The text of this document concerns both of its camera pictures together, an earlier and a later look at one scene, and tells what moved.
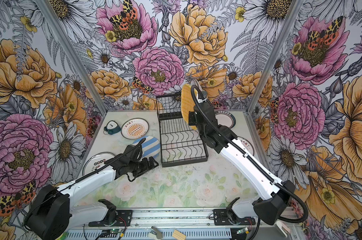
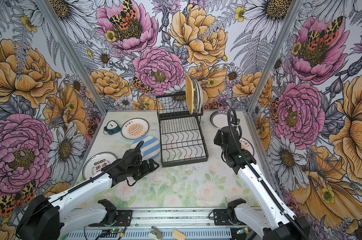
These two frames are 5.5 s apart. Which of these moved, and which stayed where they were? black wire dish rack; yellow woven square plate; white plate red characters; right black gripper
Moved: right black gripper; yellow woven square plate
Stayed: black wire dish rack; white plate red characters
